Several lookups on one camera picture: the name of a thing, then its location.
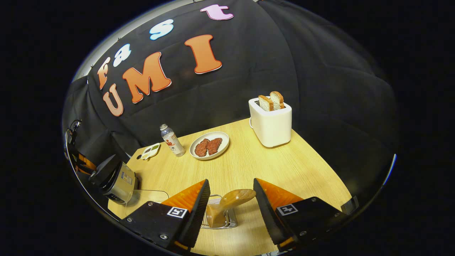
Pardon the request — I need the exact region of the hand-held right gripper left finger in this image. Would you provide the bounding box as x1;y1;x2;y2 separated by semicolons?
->
121;179;211;251

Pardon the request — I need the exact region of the black backdrop cloth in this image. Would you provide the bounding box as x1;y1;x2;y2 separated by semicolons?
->
62;0;398;199

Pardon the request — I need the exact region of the small white green sauce tray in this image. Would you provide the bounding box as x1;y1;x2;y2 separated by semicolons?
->
141;143;161;160

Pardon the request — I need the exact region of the clear plastic drink bottle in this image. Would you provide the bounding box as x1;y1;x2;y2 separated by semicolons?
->
160;124;186;157

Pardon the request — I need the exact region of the white round plate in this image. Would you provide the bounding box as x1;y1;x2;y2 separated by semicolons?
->
189;131;230;160

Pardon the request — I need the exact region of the wooden spoon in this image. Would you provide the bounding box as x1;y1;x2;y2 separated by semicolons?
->
206;189;256;228

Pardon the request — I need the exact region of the metal wire chopstick holder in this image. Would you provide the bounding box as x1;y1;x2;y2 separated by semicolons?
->
201;194;238;230

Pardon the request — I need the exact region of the toast bread slice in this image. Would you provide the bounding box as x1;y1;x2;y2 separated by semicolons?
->
269;91;285;110
258;95;274;112

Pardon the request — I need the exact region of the white toaster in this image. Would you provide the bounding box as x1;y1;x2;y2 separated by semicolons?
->
248;96;293;148

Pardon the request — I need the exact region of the black silver rice cooker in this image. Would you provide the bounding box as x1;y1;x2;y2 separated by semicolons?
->
88;154;139;205

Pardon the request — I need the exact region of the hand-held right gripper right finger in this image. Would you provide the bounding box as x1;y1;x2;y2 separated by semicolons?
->
253;178;343;251

